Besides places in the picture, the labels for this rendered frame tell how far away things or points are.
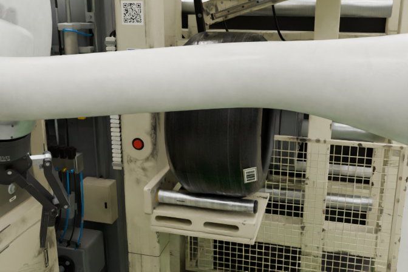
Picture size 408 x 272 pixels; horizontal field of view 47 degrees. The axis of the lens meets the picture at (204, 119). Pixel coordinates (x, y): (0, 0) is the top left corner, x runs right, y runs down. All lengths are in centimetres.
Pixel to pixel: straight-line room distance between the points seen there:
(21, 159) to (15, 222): 91
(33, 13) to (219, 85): 25
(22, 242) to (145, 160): 47
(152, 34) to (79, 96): 118
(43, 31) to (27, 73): 19
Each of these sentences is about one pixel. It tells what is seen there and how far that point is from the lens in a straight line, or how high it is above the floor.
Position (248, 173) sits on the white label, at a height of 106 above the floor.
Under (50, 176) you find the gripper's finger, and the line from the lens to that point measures 72.
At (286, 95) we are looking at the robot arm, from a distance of 42.
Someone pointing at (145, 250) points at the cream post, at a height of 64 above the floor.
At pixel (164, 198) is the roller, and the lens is 162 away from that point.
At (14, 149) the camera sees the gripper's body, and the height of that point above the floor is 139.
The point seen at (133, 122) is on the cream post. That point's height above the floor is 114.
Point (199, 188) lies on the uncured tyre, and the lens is 152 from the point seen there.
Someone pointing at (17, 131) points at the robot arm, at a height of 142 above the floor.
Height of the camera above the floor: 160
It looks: 16 degrees down
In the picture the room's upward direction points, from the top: straight up
